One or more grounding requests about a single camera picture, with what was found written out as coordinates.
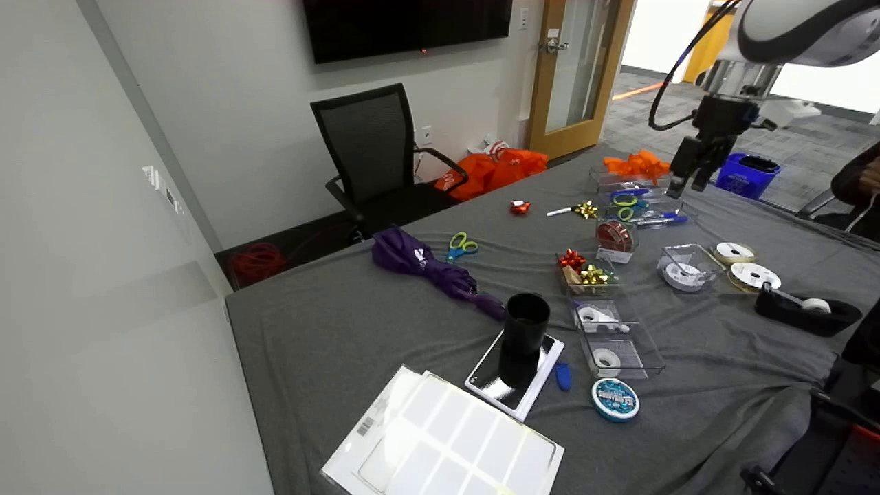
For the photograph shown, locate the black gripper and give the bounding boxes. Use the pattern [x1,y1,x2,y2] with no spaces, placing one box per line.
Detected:
[665,92,762,199]

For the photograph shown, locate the orange folded decoration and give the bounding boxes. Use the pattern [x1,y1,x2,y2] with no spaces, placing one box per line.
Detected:
[604,149,675,183]

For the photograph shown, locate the blue plastic bin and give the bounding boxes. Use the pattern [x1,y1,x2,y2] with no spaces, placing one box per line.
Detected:
[712,149,784,204]

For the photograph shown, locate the blue silver pen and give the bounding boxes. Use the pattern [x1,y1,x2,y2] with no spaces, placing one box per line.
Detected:
[642,210,690,231]
[639,206,689,226]

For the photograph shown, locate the white ribbon spool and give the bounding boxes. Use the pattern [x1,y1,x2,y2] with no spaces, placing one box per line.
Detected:
[730,260,784,293]
[712,239,756,268]

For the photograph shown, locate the red plaid ribbon spool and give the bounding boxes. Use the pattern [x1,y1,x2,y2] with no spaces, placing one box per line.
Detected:
[595,217,639,259]

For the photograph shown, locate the white ribbon roll in case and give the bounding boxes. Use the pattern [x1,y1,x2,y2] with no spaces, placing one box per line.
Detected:
[660,259,709,293]

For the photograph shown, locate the clear plaid ribbon case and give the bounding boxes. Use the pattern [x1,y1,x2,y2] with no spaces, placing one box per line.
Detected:
[593,217,642,268]

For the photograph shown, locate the wooden framed glass door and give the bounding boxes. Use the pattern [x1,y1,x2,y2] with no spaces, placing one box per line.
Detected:
[527,0,642,162]

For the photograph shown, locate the clear plastic bow tray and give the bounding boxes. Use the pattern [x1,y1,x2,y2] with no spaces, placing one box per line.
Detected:
[555,248,619,297]

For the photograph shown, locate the black tape dispenser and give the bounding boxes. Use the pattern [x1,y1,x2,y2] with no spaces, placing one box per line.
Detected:
[751,282,863,337]

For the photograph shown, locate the orange plastic bag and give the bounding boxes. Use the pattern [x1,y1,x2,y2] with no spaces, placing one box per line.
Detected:
[434,146,554,204]

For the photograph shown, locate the clear tray with tape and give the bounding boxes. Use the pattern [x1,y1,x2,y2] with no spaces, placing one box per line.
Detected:
[587,329,665,382]

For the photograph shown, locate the black cup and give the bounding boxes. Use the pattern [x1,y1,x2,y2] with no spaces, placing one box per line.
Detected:
[505,287,555,366]

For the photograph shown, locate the blue round tape roll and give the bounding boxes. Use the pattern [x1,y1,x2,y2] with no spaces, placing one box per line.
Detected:
[590,373,645,424]

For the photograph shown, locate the small green blue scissors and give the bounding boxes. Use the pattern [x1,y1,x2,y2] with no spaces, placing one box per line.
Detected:
[445,228,483,264]

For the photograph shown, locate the purple folded umbrella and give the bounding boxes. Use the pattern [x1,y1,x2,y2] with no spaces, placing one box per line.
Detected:
[368,226,513,325]

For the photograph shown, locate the white framed black tablet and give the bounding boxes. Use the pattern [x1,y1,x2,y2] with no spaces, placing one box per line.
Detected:
[462,327,571,424]

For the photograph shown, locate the black mesh office chair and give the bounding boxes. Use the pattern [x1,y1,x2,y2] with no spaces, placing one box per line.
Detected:
[309,80,474,242]

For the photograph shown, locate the grey tablecloth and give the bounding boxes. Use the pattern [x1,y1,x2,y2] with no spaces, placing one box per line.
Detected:
[224,146,880,495]

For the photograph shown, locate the white label sheet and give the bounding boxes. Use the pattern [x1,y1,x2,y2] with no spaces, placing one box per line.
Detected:
[319,362,568,495]

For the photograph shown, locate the green blue handled scissors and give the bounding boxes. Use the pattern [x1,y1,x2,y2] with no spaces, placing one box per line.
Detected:
[609,187,646,221]

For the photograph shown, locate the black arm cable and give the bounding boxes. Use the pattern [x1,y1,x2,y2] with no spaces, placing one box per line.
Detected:
[646,0,740,132]

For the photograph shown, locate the black wall television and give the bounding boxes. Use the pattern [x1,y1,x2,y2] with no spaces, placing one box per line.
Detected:
[300,0,518,66]

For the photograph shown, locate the red cable coil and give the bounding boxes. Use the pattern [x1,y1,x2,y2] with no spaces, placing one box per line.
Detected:
[228,242,296,287]

